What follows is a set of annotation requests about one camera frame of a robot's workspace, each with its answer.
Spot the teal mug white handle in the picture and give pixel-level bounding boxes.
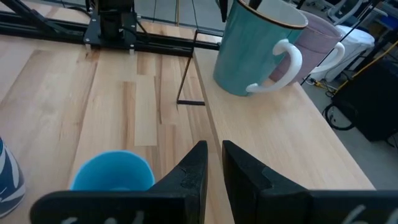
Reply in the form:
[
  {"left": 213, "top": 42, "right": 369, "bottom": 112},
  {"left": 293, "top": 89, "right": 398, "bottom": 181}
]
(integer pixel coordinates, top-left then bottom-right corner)
[{"left": 213, "top": 0, "right": 308, "bottom": 97}]

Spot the long black floor cable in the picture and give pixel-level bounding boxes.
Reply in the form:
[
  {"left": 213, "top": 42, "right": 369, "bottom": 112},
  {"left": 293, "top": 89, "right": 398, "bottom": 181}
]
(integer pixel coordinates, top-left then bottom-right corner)
[{"left": 300, "top": 0, "right": 382, "bottom": 85}]

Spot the blue box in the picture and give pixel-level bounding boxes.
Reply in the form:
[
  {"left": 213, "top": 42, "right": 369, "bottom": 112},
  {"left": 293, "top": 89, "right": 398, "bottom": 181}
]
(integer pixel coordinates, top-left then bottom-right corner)
[{"left": 379, "top": 15, "right": 398, "bottom": 30}]

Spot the black cable coil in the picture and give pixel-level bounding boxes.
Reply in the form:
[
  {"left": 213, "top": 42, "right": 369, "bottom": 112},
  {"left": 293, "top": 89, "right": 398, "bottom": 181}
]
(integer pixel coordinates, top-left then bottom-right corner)
[{"left": 322, "top": 102, "right": 357, "bottom": 131}]

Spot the yellow cable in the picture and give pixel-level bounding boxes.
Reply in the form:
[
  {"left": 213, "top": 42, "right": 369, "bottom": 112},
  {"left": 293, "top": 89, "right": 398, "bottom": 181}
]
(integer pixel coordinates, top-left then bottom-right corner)
[{"left": 310, "top": 40, "right": 398, "bottom": 94}]

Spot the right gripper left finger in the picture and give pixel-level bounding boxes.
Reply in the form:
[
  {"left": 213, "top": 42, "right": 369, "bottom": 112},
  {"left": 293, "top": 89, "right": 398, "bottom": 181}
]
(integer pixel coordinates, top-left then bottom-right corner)
[{"left": 29, "top": 140, "right": 208, "bottom": 224}]

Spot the white bin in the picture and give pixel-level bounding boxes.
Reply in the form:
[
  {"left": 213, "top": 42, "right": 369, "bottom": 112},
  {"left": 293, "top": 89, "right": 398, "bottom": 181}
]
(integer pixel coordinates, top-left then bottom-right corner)
[{"left": 310, "top": 24, "right": 376, "bottom": 82}]

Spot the black aluminium table frame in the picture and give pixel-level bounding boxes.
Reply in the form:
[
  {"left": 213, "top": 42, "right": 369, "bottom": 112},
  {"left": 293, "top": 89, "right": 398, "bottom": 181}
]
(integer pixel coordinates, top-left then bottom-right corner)
[{"left": 0, "top": 0, "right": 222, "bottom": 58}]

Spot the mauve mug white handle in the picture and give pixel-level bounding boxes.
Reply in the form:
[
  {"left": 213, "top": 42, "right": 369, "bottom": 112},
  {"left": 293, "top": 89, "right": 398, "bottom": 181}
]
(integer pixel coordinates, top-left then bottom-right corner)
[{"left": 269, "top": 11, "right": 346, "bottom": 85}]

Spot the light blue mug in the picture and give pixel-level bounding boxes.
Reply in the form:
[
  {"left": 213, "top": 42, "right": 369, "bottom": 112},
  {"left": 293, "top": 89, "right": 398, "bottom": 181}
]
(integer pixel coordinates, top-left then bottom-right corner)
[{"left": 70, "top": 150, "right": 155, "bottom": 192}]

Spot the black box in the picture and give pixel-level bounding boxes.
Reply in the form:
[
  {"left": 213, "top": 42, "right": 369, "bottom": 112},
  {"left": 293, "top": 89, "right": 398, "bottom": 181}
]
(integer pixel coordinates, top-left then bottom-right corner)
[{"left": 331, "top": 58, "right": 398, "bottom": 142}]

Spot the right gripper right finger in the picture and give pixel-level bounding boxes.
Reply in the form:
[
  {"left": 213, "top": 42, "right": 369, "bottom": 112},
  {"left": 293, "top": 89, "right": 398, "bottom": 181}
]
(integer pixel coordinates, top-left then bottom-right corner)
[{"left": 222, "top": 139, "right": 398, "bottom": 224}]

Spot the grey office chair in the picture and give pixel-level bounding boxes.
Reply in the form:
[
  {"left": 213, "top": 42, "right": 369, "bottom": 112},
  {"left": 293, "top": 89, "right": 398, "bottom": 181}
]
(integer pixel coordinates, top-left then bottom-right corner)
[{"left": 326, "top": 0, "right": 364, "bottom": 26}]

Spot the white blue patterned mug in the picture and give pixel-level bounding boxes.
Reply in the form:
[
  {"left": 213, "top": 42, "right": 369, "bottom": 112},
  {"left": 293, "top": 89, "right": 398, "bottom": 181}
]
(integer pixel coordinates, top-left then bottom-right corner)
[{"left": 0, "top": 136, "right": 26, "bottom": 218}]

